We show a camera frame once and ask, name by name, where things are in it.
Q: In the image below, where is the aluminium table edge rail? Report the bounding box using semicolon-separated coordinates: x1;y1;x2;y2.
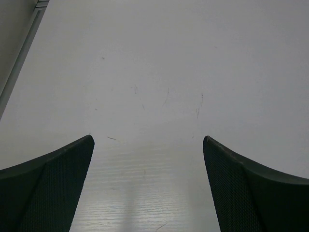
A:
0;0;49;115

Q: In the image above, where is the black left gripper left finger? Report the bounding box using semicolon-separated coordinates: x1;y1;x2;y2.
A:
0;135;95;232

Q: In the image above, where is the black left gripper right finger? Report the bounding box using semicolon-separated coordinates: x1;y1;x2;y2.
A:
203;136;309;232

